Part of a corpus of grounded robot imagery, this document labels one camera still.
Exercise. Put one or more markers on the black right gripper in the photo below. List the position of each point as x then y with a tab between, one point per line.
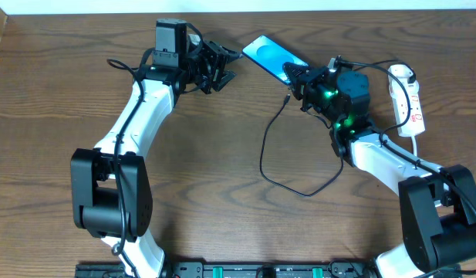
311	81

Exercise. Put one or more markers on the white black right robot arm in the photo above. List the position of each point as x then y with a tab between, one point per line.
437	204

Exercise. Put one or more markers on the white power strip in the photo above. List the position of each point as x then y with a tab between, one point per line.
403	109

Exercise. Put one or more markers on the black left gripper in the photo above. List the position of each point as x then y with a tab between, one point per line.
214	66

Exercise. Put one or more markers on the white USB charger plug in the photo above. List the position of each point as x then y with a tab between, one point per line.
403	73

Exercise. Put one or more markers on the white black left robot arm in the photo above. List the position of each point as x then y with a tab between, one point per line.
111	193

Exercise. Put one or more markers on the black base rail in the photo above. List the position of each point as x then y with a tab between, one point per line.
339	269

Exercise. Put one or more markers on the blue Galaxy smartphone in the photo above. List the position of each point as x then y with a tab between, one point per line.
271	57

